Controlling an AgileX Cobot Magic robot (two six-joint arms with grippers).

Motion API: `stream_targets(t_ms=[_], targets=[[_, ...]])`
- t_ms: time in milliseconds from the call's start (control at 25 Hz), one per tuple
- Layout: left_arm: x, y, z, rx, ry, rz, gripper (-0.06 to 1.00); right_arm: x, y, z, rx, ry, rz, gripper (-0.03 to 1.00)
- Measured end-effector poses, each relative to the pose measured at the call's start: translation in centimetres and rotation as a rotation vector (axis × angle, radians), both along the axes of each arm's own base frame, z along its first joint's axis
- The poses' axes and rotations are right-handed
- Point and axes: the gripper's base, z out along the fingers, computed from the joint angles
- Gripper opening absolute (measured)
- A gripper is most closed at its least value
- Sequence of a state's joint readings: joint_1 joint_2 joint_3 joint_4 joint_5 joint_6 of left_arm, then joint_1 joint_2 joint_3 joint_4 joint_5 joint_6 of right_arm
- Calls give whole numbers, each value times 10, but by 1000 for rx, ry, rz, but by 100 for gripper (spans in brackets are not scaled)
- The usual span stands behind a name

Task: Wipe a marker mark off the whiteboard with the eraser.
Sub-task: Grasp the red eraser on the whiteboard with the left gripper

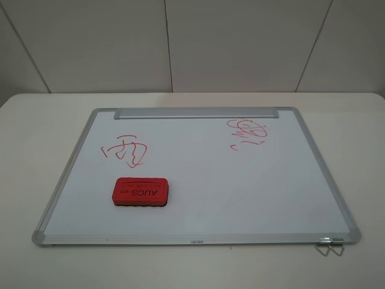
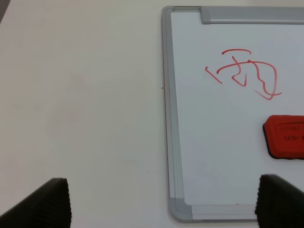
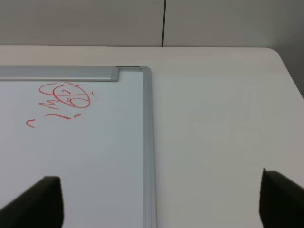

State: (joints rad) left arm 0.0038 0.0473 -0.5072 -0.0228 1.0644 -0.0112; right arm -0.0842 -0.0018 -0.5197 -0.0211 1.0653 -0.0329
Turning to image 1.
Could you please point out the red whiteboard eraser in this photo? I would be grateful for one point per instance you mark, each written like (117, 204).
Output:
(140, 192)

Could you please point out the left metal hanging clip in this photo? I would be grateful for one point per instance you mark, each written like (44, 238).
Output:
(324, 246)

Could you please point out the grey aluminium pen tray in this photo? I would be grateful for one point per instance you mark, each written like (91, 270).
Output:
(196, 113)

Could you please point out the metal hanging clip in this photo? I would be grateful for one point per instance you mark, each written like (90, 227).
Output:
(324, 246)
(336, 245)

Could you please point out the white aluminium-framed whiteboard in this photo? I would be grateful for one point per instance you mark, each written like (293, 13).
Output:
(231, 181)

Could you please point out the right metal hanging clip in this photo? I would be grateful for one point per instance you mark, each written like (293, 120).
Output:
(336, 245)

